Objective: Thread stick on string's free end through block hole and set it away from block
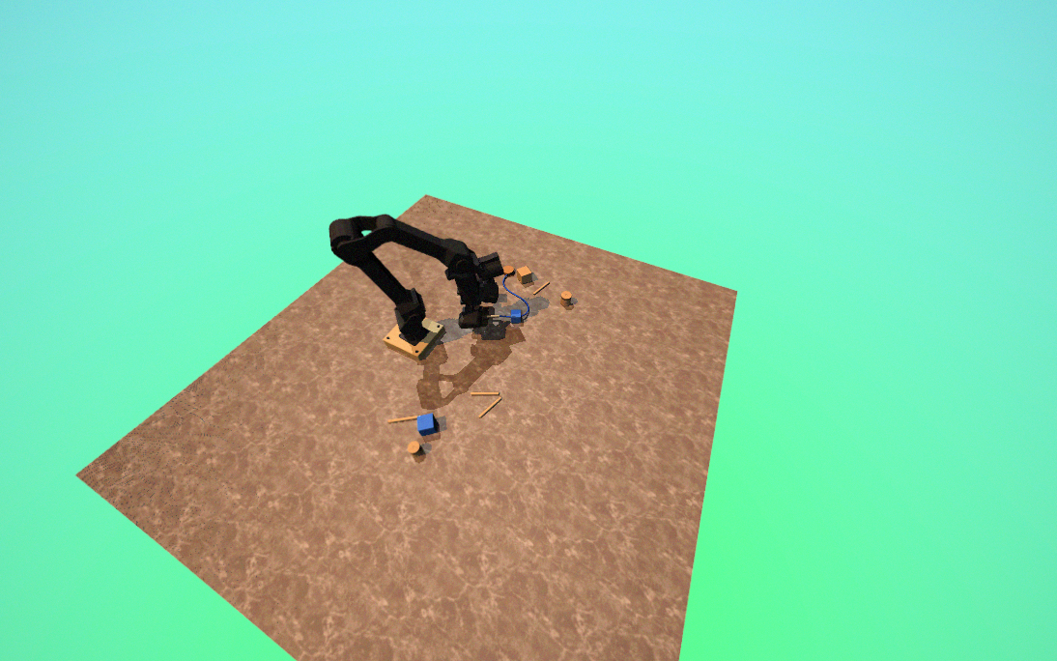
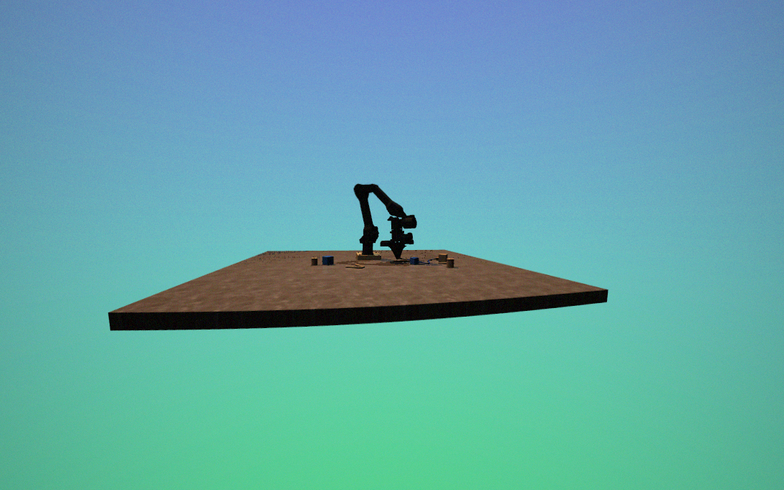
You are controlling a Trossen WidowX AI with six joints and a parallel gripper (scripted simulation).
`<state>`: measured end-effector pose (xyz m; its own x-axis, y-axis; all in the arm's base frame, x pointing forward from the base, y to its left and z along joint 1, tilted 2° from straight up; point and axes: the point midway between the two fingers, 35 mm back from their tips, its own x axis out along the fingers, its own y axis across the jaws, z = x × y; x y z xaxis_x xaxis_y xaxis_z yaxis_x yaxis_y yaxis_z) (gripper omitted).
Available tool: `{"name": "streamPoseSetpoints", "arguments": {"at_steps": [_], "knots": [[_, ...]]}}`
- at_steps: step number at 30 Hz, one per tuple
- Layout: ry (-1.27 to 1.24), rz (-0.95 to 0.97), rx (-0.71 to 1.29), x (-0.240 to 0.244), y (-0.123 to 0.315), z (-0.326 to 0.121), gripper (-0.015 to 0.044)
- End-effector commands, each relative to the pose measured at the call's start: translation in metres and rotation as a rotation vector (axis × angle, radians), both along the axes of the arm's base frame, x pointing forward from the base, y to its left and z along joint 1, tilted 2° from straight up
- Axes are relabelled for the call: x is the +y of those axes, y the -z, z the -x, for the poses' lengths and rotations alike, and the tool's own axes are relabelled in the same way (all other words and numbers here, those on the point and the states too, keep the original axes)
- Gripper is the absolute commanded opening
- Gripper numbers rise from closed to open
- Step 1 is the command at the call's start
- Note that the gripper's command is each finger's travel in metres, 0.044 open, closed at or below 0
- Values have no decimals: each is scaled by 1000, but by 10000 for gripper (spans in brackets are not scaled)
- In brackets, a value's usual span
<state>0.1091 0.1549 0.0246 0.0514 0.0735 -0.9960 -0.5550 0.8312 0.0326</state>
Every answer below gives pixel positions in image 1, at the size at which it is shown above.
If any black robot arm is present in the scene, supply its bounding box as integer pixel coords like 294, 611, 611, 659
329, 215, 504, 346

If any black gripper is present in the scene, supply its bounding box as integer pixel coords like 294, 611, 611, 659
457, 274, 483, 329

